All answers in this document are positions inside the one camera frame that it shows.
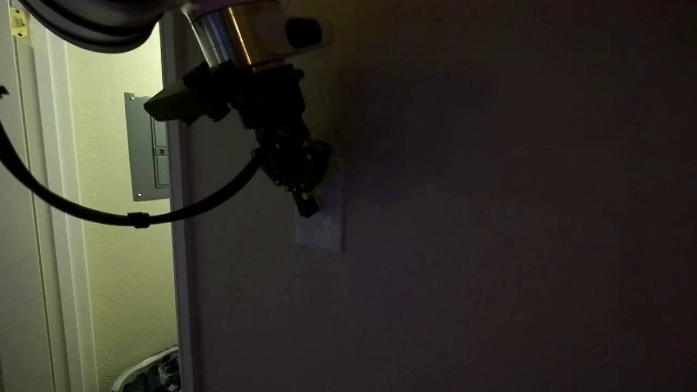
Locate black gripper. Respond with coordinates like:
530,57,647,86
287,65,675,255
236,64,336,220

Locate white light switch plate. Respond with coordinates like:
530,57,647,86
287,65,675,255
292,155,348,255

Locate grey electrical panel box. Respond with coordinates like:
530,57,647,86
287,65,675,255
121,90,174,204

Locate brass door hinge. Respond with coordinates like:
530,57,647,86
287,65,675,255
7,2,32,44

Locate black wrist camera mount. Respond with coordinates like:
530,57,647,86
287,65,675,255
142,59,245,127

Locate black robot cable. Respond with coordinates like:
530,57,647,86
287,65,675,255
0,86,265,232

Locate white door frame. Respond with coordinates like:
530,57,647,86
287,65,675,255
27,14,103,392

